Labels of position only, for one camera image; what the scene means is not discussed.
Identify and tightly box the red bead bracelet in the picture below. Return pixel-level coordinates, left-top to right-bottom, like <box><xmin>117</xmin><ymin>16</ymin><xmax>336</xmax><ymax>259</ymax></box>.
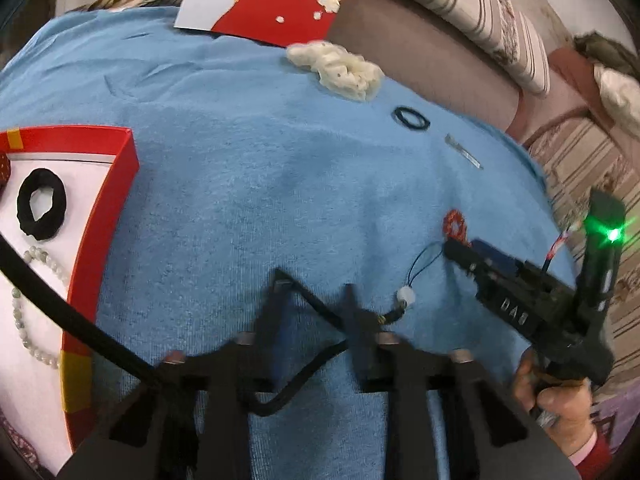
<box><xmin>442</xmin><ymin>208</ymin><xmax>473</xmax><ymax>248</ymax></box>

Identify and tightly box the small black hair tie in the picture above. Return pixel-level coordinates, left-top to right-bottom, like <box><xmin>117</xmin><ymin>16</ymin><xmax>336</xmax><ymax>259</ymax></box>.
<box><xmin>392</xmin><ymin>105</ymin><xmax>432</xmax><ymax>132</ymax></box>

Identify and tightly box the dark furry cloth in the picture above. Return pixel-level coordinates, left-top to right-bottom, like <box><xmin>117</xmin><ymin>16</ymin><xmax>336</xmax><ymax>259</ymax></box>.
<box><xmin>572</xmin><ymin>32</ymin><xmax>636</xmax><ymax>78</ymax></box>

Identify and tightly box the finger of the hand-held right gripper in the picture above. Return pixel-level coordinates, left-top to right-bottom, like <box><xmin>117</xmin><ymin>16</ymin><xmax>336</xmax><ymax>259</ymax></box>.
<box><xmin>470</xmin><ymin>239</ymin><xmax>566</xmax><ymax>286</ymax></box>
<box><xmin>444</xmin><ymin>237</ymin><xmax>556</xmax><ymax>333</ymax></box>

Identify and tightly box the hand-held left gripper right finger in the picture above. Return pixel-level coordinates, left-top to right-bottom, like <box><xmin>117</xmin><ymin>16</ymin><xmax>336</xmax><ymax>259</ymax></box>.
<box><xmin>340</xmin><ymin>284</ymin><xmax>583</xmax><ymax>480</ymax></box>

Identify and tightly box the striped floral seat cushion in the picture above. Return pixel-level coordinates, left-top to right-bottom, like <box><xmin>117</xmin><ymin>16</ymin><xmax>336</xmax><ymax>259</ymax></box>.
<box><xmin>525</xmin><ymin>120</ymin><xmax>640</xmax><ymax>386</ymax></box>

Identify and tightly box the black cable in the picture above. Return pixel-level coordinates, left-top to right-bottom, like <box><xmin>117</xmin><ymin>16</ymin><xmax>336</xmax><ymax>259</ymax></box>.
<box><xmin>0</xmin><ymin>234</ymin><xmax>171</xmax><ymax>396</ymax></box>

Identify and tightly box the black cord hair tie with charm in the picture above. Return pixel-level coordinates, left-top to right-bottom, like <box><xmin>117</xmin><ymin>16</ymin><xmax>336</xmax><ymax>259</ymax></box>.
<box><xmin>247</xmin><ymin>242</ymin><xmax>448</xmax><ymax>418</ymax></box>

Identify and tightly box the red lid with white cat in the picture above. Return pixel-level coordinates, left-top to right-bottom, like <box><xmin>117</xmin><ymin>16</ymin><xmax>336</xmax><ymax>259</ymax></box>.
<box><xmin>174</xmin><ymin>0</ymin><xmax>362</xmax><ymax>50</ymax></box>

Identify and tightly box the person's right hand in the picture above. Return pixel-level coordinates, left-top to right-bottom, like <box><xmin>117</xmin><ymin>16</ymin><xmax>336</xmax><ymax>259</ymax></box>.
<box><xmin>512</xmin><ymin>347</ymin><xmax>598</xmax><ymax>456</ymax></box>

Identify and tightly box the pink grey sofa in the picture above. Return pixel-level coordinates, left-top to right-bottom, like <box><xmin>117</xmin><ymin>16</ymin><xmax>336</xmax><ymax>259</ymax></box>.
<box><xmin>325</xmin><ymin>0</ymin><xmax>596</xmax><ymax>146</ymax></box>

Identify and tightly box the person's right forearm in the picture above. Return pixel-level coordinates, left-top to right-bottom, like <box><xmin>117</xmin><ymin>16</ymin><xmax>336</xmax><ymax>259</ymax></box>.
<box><xmin>567</xmin><ymin>430</ymin><xmax>615</xmax><ymax>468</ymax></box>

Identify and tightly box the black scrunchie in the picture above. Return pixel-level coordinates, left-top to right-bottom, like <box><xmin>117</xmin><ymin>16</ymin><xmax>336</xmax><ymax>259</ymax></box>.
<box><xmin>16</xmin><ymin>169</ymin><xmax>67</xmax><ymax>241</ymax></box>

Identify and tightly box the red gift box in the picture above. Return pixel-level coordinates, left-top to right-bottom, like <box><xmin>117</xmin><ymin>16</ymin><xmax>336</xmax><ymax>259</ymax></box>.
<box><xmin>0</xmin><ymin>126</ymin><xmax>140</xmax><ymax>476</ymax></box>

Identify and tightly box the red braided cable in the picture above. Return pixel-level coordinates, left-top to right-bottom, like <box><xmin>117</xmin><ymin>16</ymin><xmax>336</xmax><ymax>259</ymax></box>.
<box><xmin>542</xmin><ymin>227</ymin><xmax>581</xmax><ymax>263</ymax></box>

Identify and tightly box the silver hair clip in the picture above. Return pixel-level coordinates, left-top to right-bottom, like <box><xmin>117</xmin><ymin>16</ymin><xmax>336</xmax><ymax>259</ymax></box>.
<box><xmin>444</xmin><ymin>133</ymin><xmax>485</xmax><ymax>171</ymax></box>

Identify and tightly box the blue towel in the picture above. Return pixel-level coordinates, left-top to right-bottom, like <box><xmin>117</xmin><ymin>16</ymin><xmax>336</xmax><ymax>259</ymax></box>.
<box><xmin>0</xmin><ymin>6</ymin><xmax>576</xmax><ymax>480</ymax></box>

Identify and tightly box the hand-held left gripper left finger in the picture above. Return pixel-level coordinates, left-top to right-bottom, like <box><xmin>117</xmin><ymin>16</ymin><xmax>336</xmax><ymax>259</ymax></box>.
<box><xmin>57</xmin><ymin>267</ymin><xmax>301</xmax><ymax>480</ymax></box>

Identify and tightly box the pale green bead bracelet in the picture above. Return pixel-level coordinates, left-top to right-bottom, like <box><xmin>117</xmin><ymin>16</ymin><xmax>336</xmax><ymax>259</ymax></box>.
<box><xmin>11</xmin><ymin>245</ymin><xmax>69</xmax><ymax>370</ymax></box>

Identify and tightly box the cream scrunchie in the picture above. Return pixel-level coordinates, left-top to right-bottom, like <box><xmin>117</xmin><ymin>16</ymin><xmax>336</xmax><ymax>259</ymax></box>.
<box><xmin>285</xmin><ymin>40</ymin><xmax>386</xmax><ymax>102</ymax></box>

